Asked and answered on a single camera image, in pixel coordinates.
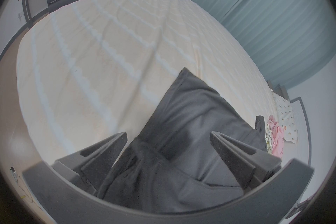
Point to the white printed garment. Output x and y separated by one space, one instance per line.
269 139

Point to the grey bedside table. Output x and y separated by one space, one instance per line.
278 89

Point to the black T-shirt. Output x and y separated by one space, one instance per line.
183 118

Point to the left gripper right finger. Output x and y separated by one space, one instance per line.
236 162

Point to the white printed pillow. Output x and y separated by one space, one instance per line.
286 118

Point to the pink garment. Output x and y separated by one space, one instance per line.
278 139

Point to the bed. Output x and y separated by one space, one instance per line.
105 60

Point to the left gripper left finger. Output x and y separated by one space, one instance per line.
102 162

